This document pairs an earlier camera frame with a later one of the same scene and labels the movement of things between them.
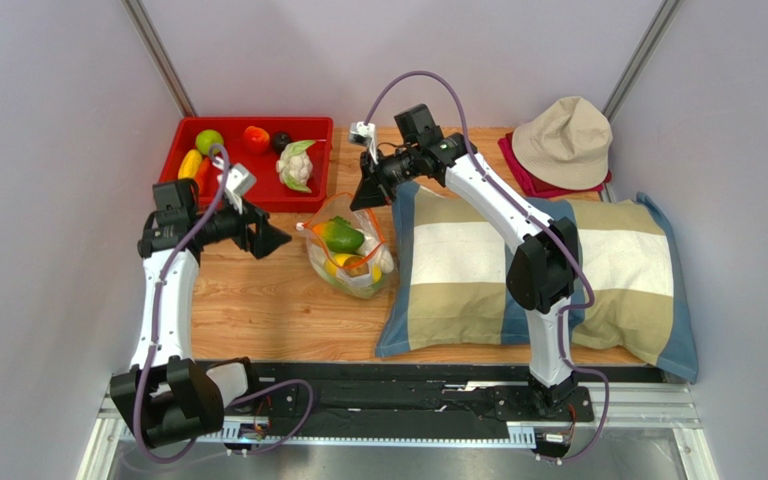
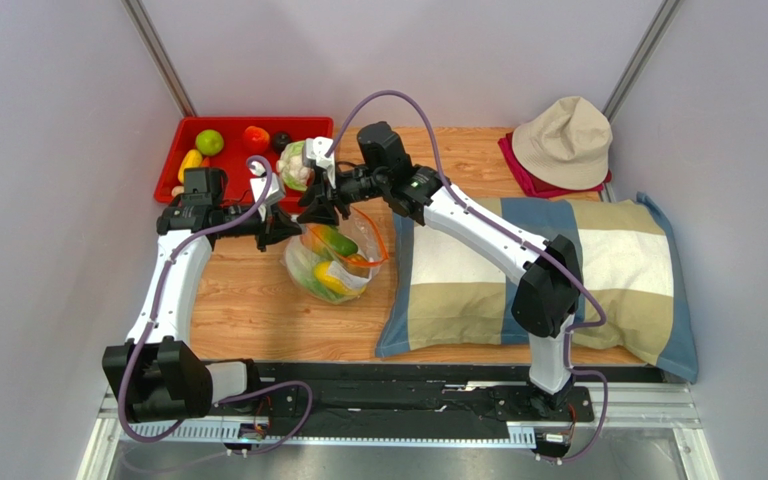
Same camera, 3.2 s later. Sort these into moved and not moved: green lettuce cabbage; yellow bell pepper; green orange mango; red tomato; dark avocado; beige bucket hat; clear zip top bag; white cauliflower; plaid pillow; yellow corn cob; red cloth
Moved: green orange mango; green lettuce cabbage; clear zip top bag; yellow bell pepper
Not moved: white cauliflower; yellow corn cob; dark avocado; red tomato; red cloth; plaid pillow; beige bucket hat
